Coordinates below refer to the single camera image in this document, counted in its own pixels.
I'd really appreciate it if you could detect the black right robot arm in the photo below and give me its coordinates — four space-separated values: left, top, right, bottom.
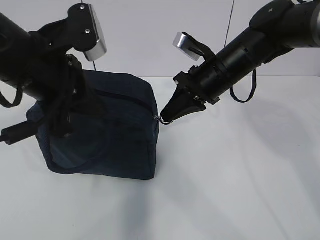
159 0 320 125

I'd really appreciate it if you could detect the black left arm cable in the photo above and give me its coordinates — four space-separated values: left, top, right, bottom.
0 119 43 146

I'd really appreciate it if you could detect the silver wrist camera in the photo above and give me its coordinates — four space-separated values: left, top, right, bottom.
173 32 216 62
37 3 107 62

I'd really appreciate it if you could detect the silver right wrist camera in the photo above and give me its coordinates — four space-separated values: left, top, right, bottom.
173 32 216 62

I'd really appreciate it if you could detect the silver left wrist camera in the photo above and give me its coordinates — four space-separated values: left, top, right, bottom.
37 3 107 62

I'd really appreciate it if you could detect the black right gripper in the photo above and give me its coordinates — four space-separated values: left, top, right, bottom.
160 63 221 123

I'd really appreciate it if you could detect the dark blue insulated lunch bag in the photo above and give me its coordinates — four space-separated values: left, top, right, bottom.
36 70 160 180

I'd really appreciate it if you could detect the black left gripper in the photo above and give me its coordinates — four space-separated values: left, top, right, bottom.
47 54 104 138

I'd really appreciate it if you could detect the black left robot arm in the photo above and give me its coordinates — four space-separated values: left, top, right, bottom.
0 3 107 145

